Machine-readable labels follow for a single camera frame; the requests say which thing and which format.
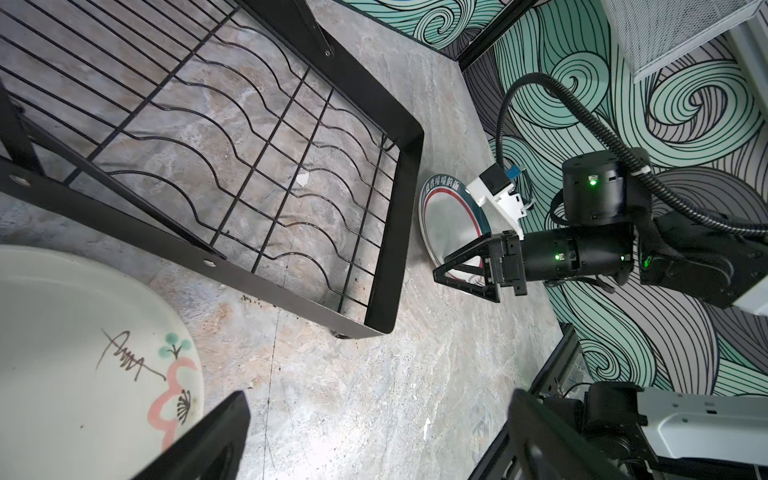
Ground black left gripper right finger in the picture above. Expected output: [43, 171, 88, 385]
[507, 389, 627, 479]

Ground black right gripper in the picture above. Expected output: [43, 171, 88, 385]
[433, 223, 634, 303]

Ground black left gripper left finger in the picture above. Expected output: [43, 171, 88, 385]
[134, 391, 251, 480]

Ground white plate green red rim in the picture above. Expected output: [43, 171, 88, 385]
[418, 174, 491, 266]

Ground cream floral painted plate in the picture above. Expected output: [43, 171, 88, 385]
[1, 245, 204, 479]

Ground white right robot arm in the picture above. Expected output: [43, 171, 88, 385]
[433, 72, 767, 479]

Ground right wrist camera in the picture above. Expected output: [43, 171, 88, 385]
[466, 163, 528, 240]

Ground black corner frame post right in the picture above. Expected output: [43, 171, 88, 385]
[456, 0, 537, 72]

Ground black wire dish rack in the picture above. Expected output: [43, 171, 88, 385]
[1, 1, 424, 339]

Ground aluminium wall rail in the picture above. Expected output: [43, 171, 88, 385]
[726, 13, 767, 120]

